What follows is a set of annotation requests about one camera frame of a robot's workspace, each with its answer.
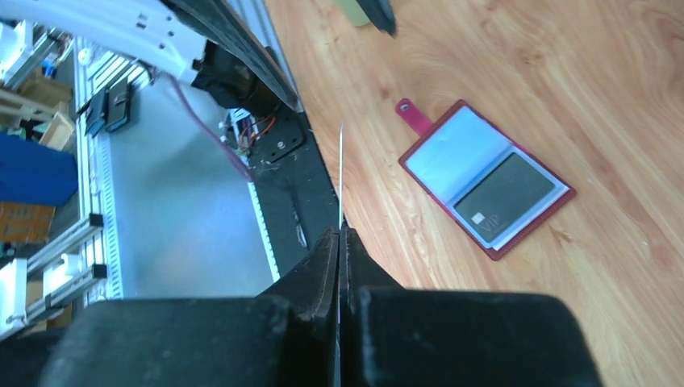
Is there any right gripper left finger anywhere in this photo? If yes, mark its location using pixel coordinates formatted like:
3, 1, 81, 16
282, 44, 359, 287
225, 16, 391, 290
39, 229, 339, 386

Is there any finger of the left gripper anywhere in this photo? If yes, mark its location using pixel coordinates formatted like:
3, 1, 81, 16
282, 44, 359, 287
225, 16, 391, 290
357, 0, 397, 37

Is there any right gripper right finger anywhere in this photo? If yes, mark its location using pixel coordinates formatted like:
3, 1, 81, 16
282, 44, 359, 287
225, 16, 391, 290
340, 227, 603, 386

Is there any thin card edge-on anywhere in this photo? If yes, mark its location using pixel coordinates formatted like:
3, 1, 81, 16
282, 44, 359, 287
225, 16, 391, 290
338, 123, 344, 230

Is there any red leather card holder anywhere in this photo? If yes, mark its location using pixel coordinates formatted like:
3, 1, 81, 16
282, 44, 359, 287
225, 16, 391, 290
395, 98, 576, 261

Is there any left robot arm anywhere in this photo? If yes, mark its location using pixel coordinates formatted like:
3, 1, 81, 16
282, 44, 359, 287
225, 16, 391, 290
1, 1, 299, 116

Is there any grey VIP chip card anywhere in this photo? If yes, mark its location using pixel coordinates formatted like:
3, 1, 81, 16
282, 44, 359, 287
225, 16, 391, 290
453, 152, 560, 246

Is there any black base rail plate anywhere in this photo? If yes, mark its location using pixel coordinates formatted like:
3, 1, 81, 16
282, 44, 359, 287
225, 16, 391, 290
233, 103, 338, 281

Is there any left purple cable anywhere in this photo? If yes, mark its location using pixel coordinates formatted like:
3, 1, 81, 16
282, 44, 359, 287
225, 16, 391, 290
168, 74, 255, 183

